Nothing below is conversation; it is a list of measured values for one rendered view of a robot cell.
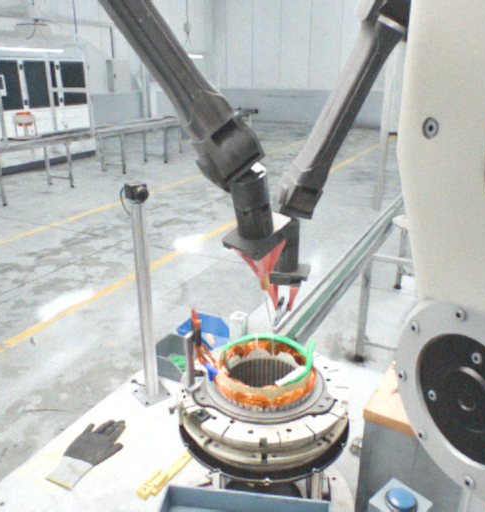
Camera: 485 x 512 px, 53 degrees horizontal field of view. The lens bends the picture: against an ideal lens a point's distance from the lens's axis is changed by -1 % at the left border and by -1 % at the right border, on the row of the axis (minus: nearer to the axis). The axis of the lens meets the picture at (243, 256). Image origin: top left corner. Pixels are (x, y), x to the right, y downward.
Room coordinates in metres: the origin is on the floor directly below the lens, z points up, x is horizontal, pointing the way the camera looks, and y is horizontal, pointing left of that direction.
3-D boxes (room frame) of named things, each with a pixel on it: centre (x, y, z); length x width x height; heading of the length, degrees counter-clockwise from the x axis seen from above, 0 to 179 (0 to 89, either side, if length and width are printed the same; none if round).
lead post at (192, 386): (0.77, 0.09, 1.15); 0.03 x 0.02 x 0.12; 139
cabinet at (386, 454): (0.79, -0.36, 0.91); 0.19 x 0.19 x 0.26; 58
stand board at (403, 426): (0.79, -0.36, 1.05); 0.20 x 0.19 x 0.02; 148
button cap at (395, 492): (0.57, -0.24, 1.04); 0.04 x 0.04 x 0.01
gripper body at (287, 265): (0.96, -0.09, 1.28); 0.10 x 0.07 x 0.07; 75
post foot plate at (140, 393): (1.18, 0.26, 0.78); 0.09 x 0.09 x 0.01; 38
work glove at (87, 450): (0.96, 0.37, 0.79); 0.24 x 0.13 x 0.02; 153
